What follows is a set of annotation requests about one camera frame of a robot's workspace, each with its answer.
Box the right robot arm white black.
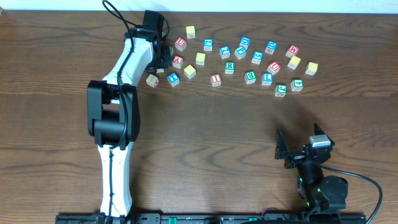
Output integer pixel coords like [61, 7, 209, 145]
[274, 123, 348, 219]

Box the blue 5 block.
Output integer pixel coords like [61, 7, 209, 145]
[251, 50, 264, 65]

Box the blue 2 block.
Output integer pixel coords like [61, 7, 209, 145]
[220, 45, 231, 59]

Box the red I block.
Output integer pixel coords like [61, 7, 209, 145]
[210, 73, 222, 87]

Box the green Z block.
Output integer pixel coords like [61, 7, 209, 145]
[169, 46, 174, 57]

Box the yellow O block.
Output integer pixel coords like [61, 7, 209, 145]
[195, 52, 206, 65]

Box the red M block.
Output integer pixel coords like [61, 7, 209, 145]
[285, 45, 299, 58]

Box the yellow block top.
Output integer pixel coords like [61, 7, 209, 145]
[186, 26, 196, 39]

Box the red U block right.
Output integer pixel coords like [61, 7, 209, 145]
[267, 61, 280, 75]

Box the yellow G block far right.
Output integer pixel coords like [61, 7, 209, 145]
[305, 62, 318, 75]

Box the yellow S block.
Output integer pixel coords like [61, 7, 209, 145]
[183, 65, 197, 79]

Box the blue T block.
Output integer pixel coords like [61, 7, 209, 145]
[167, 72, 180, 86]

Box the blue D block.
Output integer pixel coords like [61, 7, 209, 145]
[239, 36, 251, 50]

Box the green R block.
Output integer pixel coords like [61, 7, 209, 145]
[224, 62, 235, 74]

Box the green J block right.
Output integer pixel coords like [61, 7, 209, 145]
[274, 84, 287, 97]

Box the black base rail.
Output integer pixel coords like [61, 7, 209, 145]
[55, 212, 367, 224]

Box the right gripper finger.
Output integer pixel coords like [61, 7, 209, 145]
[274, 129, 289, 159]
[313, 123, 325, 136]

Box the green B block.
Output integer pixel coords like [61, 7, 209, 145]
[244, 71, 257, 84]

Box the green 4 block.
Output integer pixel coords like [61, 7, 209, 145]
[290, 79, 303, 92]

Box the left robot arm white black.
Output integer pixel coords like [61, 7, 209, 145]
[87, 27, 170, 223]

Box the red u block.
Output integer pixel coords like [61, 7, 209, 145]
[267, 61, 280, 75]
[174, 37, 187, 52]

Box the blue l block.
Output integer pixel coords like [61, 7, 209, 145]
[203, 39, 213, 52]
[262, 73, 273, 86]

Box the red A block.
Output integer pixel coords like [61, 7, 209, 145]
[172, 55, 183, 69]

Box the tan block red side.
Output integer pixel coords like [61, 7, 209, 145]
[146, 74, 159, 88]

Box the blue P block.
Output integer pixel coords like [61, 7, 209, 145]
[234, 46, 247, 60]

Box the red U block left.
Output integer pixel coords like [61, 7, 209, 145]
[174, 37, 187, 52]

